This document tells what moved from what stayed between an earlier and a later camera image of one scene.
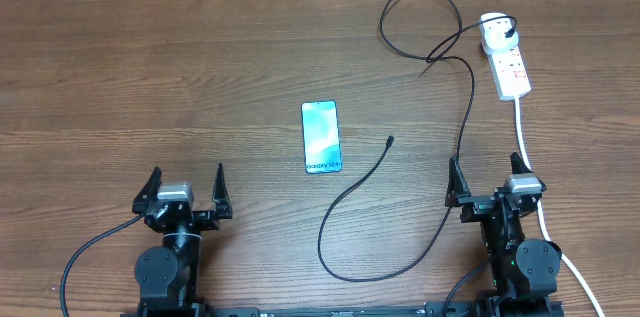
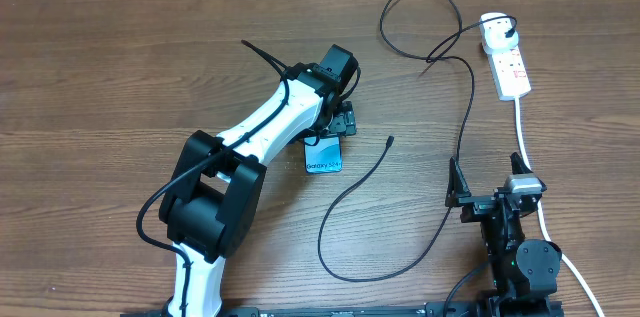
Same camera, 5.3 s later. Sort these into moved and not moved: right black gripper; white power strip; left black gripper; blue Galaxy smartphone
Moved: left black gripper
Not moved: blue Galaxy smartphone; white power strip; right black gripper
